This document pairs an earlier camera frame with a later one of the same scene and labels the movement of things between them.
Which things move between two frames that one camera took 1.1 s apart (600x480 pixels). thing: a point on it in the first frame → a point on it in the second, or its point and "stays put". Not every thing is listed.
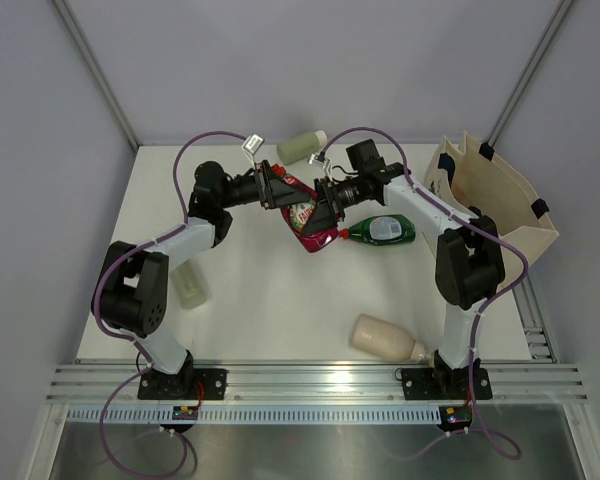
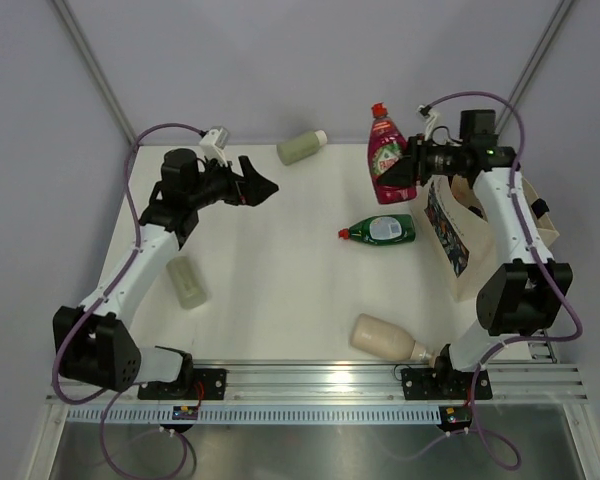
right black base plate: (444, 384) stays put
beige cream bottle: (381, 337) stays put
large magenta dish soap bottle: (294, 216) → (386, 145)
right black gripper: (328, 208) → (412, 166)
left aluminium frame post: (98, 74) stays put
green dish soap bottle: (381, 230) stays put
